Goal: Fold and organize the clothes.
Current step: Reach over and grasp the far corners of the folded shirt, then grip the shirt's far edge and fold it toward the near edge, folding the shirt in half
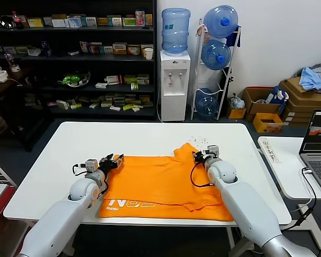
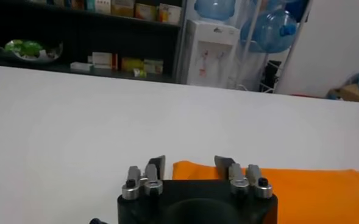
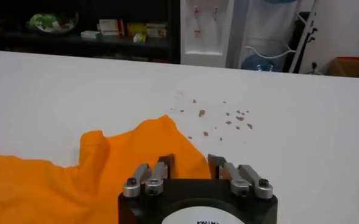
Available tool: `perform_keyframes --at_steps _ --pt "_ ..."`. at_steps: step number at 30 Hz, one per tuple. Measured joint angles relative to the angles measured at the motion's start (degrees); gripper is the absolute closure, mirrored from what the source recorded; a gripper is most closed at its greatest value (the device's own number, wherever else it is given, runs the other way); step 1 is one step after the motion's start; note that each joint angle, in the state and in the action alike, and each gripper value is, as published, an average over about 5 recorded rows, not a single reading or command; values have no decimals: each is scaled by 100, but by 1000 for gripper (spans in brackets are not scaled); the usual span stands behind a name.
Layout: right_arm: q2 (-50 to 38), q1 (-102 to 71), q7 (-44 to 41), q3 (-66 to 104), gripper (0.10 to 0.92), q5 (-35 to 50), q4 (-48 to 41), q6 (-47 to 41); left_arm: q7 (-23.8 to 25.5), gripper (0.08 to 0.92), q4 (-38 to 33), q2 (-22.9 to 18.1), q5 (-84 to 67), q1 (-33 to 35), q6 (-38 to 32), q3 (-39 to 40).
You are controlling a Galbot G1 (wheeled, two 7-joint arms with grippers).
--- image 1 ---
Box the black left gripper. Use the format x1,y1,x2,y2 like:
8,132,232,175
97,153,125,175

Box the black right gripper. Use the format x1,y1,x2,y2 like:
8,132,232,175
192,151,208,164

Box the orange t-shirt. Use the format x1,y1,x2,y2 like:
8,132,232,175
99,142,235,222

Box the scattered dark crumbs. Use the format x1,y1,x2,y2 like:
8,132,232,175
187,136,208,147

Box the blue water cooler jug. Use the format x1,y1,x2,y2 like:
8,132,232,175
194,88,220,120
161,7,191,56
200,39,232,71
203,5,239,39

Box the small yellow cardboard box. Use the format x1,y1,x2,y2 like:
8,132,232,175
227,107,247,119

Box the white water dispenser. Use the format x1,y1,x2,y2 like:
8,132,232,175
159,50,191,123

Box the crumpled plastic bag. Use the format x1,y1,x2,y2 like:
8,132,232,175
228,93,246,110

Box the white handwritten paper strip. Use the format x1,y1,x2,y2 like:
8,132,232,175
262,139,281,164

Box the open brown cardboard box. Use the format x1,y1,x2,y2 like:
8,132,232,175
242,87,281,116

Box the black folded tripod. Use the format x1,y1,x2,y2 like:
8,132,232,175
224,68,235,92

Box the white metal jug rack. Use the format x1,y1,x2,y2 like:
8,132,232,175
190,18,242,122

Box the bowl with green packets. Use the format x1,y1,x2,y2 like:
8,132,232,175
57,71,91,88

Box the white side table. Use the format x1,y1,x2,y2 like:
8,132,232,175
257,136,321,251

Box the black shelving unit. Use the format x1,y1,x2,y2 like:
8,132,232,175
0,0,158,121

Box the blue white bag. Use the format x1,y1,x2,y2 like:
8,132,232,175
266,86,290,113

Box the orange white medicine box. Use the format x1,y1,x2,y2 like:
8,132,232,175
112,42,128,56

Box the grey laptop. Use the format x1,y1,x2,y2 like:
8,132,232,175
299,109,321,200

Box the blue plastic bottle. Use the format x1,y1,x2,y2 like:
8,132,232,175
40,40,53,57

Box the brown wooden desk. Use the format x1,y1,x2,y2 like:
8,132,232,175
0,68,33,108

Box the light blue garment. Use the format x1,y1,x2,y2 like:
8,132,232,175
299,67,321,91

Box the clear plastic bottle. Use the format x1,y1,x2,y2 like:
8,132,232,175
4,52,19,72

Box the tall colourful box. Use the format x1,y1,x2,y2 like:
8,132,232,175
135,10,146,27

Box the cola bottle red cap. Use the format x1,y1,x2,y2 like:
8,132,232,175
12,11,24,30

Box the shiny black round object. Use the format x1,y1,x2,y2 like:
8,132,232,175
0,16,16,29

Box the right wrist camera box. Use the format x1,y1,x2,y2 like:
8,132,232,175
203,145,220,158

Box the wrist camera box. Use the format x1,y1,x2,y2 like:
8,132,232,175
203,145,220,158
84,159,100,172

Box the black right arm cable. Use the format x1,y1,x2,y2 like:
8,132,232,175
190,160,217,187

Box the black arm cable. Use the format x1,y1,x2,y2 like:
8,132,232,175
72,163,109,194
190,160,217,187

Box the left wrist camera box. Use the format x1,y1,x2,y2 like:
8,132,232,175
84,159,100,172

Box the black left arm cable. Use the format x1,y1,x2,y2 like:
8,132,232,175
72,163,109,194

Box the white power cord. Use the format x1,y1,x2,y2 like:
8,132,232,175
156,93,164,123

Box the black laptop cable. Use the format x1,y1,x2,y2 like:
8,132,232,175
279,167,321,231

